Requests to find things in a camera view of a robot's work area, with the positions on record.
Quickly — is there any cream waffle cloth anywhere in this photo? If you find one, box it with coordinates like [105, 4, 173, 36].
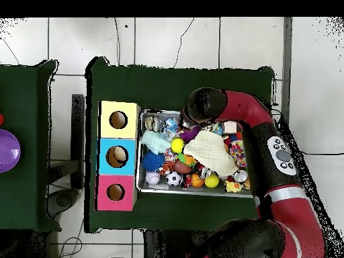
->
[183, 130, 239, 178]

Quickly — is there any wooden box with three holes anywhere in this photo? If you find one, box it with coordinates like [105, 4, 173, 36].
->
[95, 100, 141, 212]

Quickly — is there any yellow smiley face ball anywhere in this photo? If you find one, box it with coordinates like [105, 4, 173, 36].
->
[171, 138, 185, 155]

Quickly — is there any light blue waffle cloth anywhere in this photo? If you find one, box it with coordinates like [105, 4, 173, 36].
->
[141, 130, 172, 155]

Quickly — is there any striped tiger plush toy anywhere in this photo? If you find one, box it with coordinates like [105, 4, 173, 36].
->
[159, 160, 177, 176]

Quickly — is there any blue spiky rubber ball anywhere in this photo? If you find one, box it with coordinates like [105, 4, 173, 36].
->
[141, 150, 165, 173]

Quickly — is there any small brown football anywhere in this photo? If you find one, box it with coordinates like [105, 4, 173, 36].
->
[173, 160, 193, 175]

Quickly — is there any small soccer ball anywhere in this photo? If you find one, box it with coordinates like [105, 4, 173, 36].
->
[165, 171, 183, 187]

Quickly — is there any small white baseball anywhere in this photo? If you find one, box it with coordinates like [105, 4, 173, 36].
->
[145, 171, 161, 185]

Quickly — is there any small orange basketball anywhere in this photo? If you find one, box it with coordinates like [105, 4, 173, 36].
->
[190, 173, 205, 188]

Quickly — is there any dark green table cloth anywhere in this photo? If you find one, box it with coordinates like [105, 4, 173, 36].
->
[85, 56, 275, 233]
[0, 60, 62, 232]

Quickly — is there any plain yellow ball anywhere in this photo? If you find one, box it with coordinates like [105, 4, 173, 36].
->
[204, 173, 220, 189]

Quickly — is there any black upright panel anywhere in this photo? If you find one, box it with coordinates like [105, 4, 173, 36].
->
[71, 93, 86, 189]

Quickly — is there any dark grey floor base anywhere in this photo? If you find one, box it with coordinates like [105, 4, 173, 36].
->
[46, 187, 79, 218]

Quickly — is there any purple plastic bowl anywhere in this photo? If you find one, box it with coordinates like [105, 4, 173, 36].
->
[0, 128, 22, 173]

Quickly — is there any shallow wire mesh bin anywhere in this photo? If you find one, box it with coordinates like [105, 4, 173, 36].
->
[136, 109, 255, 198]

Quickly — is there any black cable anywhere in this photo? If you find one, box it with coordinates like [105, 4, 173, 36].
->
[300, 150, 344, 157]

